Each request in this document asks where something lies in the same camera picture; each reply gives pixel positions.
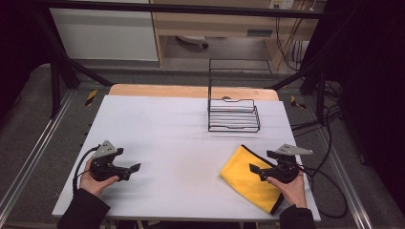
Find yellow black floor tape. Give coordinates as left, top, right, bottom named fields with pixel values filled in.
left=84, top=89, right=98, bottom=107
left=289, top=94, right=308, bottom=110

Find black metal frame strut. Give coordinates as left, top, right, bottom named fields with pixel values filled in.
left=34, top=9, right=114, bottom=118
left=270, top=60, right=329, bottom=125

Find right hand-held gripper black cable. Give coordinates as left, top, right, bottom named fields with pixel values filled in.
left=297, top=164, right=349, bottom=219

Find white wall power outlet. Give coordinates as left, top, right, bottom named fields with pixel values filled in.
left=268, top=0, right=295, bottom=10

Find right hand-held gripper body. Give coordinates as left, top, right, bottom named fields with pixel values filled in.
left=259, top=143, right=314, bottom=184

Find black wire rack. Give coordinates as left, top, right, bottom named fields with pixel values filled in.
left=207, top=58, right=273, bottom=134

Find person's right hand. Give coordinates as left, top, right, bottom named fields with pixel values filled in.
left=266, top=170, right=309, bottom=209

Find person's left hand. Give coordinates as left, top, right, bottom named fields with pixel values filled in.
left=79, top=157, right=120, bottom=198

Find left hand-held gripper black cable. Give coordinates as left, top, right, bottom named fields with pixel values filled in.
left=72, top=145, right=101, bottom=196

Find black horizontal frame bar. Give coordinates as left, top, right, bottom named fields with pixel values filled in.
left=41, top=0, right=326, bottom=19

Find light wooden desk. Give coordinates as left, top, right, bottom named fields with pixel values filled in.
left=149, top=0, right=328, bottom=68

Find black floor cables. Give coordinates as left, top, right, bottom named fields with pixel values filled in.
left=290, top=80, right=343, bottom=135

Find hand-held gripper black cable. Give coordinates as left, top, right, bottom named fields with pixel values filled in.
left=297, top=164, right=349, bottom=219
left=72, top=145, right=101, bottom=196

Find black curtain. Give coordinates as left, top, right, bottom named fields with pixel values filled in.
left=0, top=0, right=52, bottom=118
left=302, top=0, right=405, bottom=204

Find yellow towel with black trim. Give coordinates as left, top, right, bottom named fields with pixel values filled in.
left=219, top=144, right=286, bottom=216

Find white table mat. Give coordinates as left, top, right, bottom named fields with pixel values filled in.
left=52, top=94, right=322, bottom=222

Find grey chair base with caster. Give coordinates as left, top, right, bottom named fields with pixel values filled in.
left=176, top=35, right=210, bottom=50

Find aluminium floor rail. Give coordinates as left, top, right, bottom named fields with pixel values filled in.
left=0, top=90, right=75, bottom=218
left=313, top=127, right=373, bottom=229

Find hanging cables under desk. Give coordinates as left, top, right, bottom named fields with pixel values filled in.
left=275, top=0, right=314, bottom=73

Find white cabinet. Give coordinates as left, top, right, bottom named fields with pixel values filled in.
left=49, top=0, right=160, bottom=62

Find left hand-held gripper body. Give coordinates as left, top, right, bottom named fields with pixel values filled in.
left=90, top=139, right=132, bottom=182

